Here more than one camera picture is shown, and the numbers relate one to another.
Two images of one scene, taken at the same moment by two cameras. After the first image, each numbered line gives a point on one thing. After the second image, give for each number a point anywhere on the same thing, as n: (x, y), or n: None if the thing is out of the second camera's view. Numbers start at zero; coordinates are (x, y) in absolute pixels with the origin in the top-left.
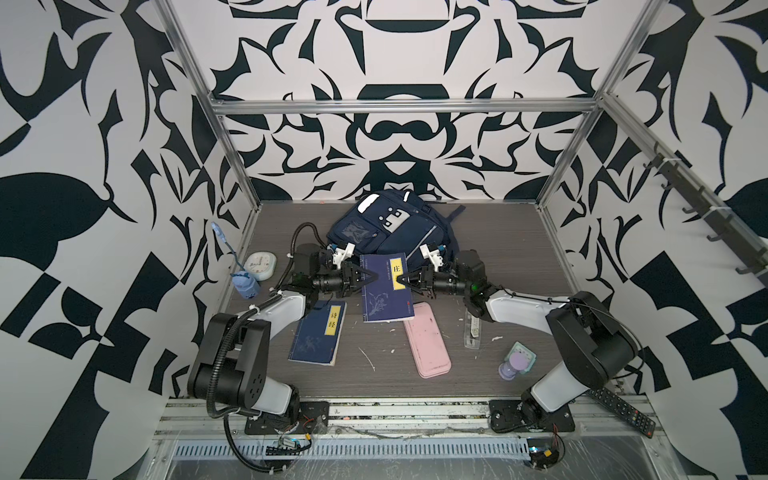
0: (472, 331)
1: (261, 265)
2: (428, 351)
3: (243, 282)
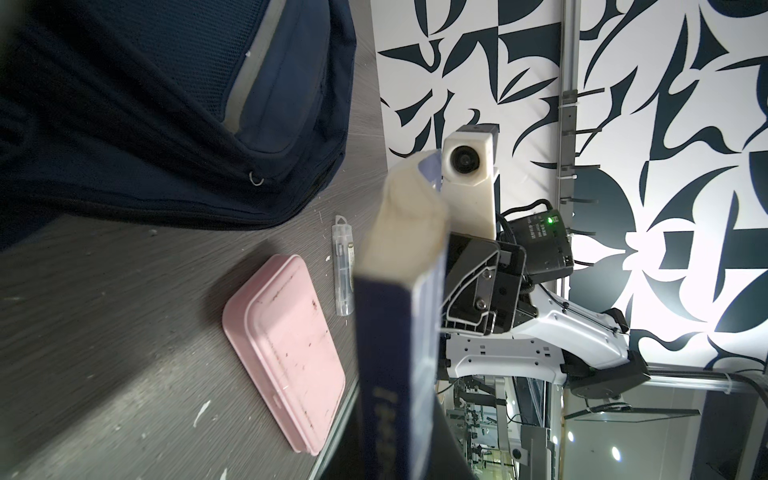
0: (343, 267)
1: None
2: (284, 338)
3: None
